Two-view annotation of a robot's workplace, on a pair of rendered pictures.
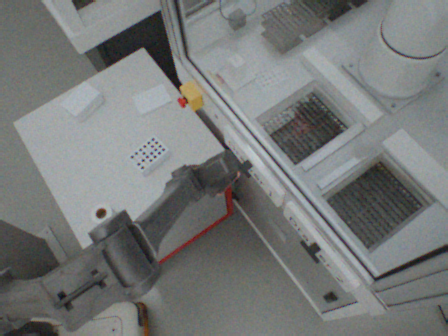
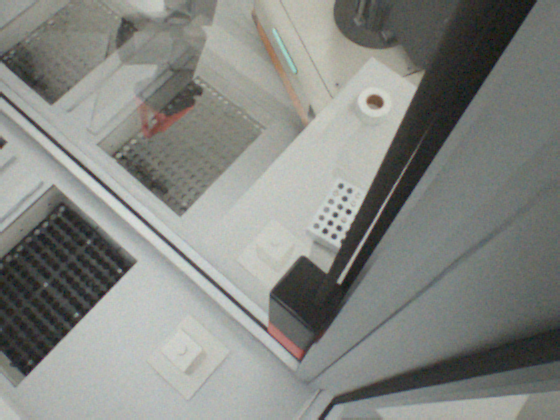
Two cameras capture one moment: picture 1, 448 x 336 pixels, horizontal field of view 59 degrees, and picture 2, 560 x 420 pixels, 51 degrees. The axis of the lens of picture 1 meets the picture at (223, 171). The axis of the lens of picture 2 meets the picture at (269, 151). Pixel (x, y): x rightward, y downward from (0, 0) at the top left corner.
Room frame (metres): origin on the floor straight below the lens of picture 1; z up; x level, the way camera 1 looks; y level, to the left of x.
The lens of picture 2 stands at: (0.89, -0.01, 1.85)
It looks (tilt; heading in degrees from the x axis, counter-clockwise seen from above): 65 degrees down; 157
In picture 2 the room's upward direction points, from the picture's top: 1 degrees clockwise
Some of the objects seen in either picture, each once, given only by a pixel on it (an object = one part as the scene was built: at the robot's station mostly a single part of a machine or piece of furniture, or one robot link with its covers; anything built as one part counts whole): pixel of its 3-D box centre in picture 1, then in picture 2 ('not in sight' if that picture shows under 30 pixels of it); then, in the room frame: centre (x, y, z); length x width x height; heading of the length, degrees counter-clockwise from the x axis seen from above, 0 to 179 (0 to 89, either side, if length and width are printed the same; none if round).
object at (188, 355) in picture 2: not in sight; (184, 352); (0.78, -0.09, 1.00); 0.09 x 0.08 x 0.10; 118
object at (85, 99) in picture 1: (82, 102); not in sight; (0.88, 0.49, 0.79); 0.13 x 0.09 x 0.05; 135
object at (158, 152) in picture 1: (149, 155); not in sight; (0.62, 0.25, 0.78); 0.12 x 0.08 x 0.04; 127
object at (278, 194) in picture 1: (252, 165); not in sight; (0.49, -0.09, 0.87); 0.29 x 0.02 x 0.11; 28
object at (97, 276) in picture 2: not in sight; (52, 288); (0.58, -0.27, 0.87); 0.22 x 0.18 x 0.06; 118
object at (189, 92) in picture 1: (191, 96); not in sight; (0.77, 0.08, 0.88); 0.07 x 0.05 x 0.07; 28
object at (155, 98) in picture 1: (152, 99); not in sight; (0.85, 0.23, 0.77); 0.13 x 0.09 x 0.02; 110
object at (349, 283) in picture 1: (318, 246); not in sight; (0.21, -0.24, 0.87); 0.29 x 0.02 x 0.11; 28
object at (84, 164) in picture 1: (143, 178); not in sight; (0.71, 0.36, 0.38); 0.62 x 0.58 x 0.76; 28
